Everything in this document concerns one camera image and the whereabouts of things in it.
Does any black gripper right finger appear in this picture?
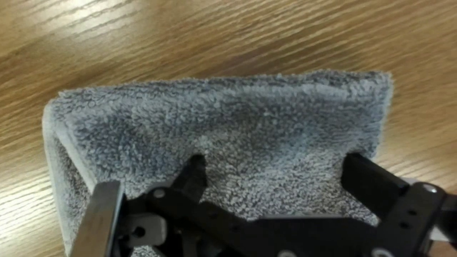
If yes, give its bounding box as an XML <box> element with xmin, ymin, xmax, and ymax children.
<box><xmin>340</xmin><ymin>151</ymin><xmax>457</xmax><ymax>257</ymax></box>

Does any grey terry cloth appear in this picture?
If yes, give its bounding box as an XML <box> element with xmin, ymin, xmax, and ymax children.
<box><xmin>41</xmin><ymin>68</ymin><xmax>395</xmax><ymax>257</ymax></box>

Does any gripper left finger with silver pad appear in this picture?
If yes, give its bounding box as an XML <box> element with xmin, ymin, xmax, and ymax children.
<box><xmin>70</xmin><ymin>153</ymin><xmax>250</xmax><ymax>257</ymax></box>

